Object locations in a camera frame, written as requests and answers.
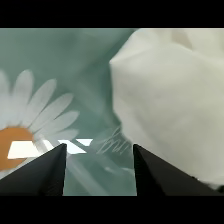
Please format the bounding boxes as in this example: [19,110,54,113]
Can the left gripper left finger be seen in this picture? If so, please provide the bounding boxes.
[0,143,68,197]

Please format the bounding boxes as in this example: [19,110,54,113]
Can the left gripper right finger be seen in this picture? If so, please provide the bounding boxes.
[132,143,224,197]

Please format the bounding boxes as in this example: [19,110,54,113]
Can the white garment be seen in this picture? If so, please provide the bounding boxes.
[109,27,224,192]

